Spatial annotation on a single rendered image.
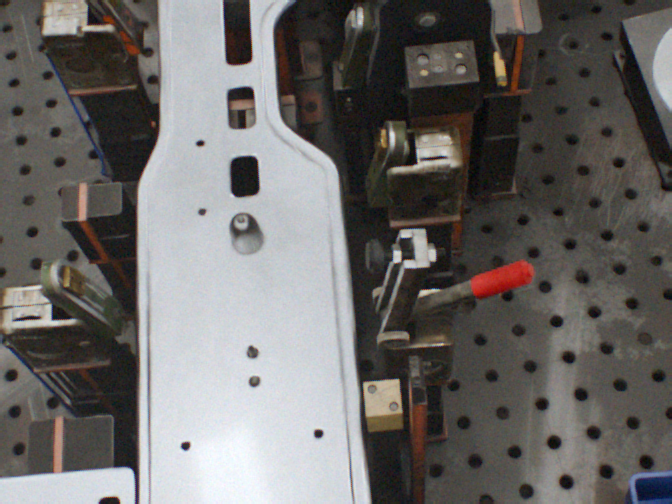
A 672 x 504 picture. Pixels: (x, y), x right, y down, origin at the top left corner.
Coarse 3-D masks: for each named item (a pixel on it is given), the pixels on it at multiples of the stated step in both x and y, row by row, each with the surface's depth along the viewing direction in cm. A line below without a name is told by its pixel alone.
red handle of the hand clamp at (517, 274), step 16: (496, 272) 99; (512, 272) 98; (528, 272) 98; (448, 288) 102; (464, 288) 101; (480, 288) 100; (496, 288) 99; (512, 288) 99; (416, 304) 104; (432, 304) 103; (448, 304) 102
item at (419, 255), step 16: (400, 240) 93; (416, 240) 92; (368, 256) 93; (384, 256) 93; (400, 256) 93; (416, 256) 92; (432, 256) 93; (400, 272) 93; (416, 272) 92; (384, 288) 102; (400, 288) 95; (416, 288) 95; (384, 304) 106; (400, 304) 99; (384, 320) 103; (400, 320) 102
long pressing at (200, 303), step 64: (192, 0) 131; (256, 0) 130; (192, 64) 127; (256, 64) 126; (192, 128) 124; (256, 128) 123; (192, 192) 120; (320, 192) 119; (192, 256) 117; (256, 256) 117; (320, 256) 116; (192, 320) 114; (256, 320) 114; (320, 320) 113; (192, 384) 111; (320, 384) 110; (192, 448) 109; (256, 448) 108; (320, 448) 108
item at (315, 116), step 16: (224, 0) 132; (240, 0) 132; (240, 16) 135; (240, 32) 138; (240, 48) 142; (288, 64) 146; (288, 80) 149; (304, 96) 159; (320, 96) 159; (304, 112) 158; (320, 112) 158
